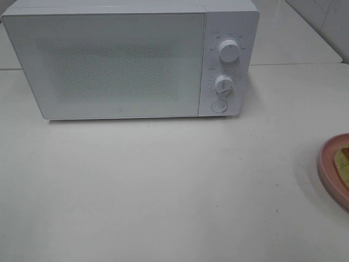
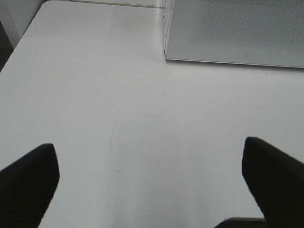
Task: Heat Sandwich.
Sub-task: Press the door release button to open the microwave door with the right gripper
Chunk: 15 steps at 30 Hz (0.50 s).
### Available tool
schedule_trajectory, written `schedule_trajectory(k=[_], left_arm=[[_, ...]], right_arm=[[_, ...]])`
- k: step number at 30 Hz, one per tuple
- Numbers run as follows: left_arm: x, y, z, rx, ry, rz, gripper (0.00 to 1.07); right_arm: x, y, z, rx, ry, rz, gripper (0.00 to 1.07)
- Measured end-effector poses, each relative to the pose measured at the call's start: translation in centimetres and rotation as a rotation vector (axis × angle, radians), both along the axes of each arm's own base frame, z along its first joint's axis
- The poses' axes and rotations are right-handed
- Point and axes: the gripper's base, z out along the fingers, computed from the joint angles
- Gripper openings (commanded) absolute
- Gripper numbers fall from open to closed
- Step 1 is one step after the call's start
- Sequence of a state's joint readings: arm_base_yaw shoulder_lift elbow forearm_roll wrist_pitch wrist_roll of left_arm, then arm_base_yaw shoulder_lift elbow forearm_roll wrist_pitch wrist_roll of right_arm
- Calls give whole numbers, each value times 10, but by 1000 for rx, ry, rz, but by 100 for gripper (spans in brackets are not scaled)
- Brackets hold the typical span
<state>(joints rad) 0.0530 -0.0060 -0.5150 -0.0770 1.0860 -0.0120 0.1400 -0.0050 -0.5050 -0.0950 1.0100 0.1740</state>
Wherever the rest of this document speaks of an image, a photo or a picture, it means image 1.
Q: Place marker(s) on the round white door button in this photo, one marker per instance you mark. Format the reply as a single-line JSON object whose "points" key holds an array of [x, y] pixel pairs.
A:
{"points": [[219, 106]]}

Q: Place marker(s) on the toast sandwich with filling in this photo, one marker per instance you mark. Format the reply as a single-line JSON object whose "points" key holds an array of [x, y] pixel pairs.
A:
{"points": [[341, 164]]}

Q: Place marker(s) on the pink round plate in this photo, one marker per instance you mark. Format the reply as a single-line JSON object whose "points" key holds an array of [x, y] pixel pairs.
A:
{"points": [[328, 172]]}

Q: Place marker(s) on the white microwave door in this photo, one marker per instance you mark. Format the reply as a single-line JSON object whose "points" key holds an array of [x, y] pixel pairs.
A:
{"points": [[111, 66]]}

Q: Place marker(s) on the lower white timer knob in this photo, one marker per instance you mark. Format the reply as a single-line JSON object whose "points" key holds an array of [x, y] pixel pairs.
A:
{"points": [[223, 83]]}

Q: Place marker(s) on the upper white power knob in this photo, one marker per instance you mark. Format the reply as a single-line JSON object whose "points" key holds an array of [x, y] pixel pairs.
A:
{"points": [[229, 50]]}

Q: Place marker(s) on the white microwave oven body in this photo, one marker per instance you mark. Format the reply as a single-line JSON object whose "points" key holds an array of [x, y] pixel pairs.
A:
{"points": [[223, 20]]}

